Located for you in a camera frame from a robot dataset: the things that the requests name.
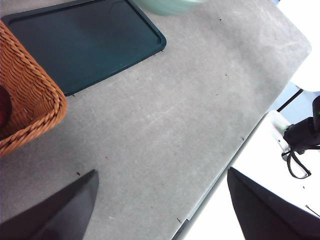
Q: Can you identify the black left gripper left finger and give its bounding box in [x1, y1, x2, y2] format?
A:
[0, 169, 100, 240]

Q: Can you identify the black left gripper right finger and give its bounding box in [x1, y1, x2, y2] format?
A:
[226, 166, 320, 240]

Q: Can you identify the dark red plum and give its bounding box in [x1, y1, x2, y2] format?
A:
[0, 84, 13, 128]

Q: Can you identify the teal ribbed bowl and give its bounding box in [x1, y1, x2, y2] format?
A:
[132, 0, 205, 16]

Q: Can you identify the white box with green light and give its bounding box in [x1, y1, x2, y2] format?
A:
[271, 111, 295, 151]

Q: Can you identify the brown wicker basket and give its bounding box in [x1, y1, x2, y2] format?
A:
[0, 19, 68, 157]

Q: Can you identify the dark rectangular tray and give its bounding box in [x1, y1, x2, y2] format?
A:
[1, 0, 167, 97]

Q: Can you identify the black looped cable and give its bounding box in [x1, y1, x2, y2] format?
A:
[281, 149, 312, 179]

